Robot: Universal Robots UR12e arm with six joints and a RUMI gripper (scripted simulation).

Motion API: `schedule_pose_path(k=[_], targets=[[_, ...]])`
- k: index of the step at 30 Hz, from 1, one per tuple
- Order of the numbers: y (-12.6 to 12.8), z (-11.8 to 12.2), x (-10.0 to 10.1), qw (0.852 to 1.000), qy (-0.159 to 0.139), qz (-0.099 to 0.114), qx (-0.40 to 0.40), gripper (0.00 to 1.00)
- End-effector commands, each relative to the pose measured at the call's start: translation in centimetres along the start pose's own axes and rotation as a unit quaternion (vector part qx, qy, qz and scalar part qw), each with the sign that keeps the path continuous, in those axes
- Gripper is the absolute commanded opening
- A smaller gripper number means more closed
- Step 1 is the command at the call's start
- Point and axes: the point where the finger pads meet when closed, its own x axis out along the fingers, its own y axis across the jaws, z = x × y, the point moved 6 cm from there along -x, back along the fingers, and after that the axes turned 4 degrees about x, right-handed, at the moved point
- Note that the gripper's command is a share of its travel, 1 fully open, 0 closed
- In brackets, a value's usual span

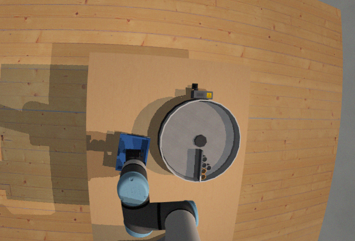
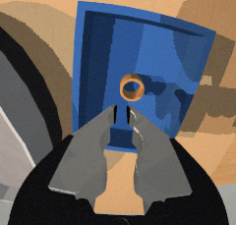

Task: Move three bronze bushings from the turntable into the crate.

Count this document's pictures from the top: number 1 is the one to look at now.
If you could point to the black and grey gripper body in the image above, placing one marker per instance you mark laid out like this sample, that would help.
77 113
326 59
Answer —
134 153

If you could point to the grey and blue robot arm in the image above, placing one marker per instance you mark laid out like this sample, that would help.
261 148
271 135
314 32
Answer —
179 219

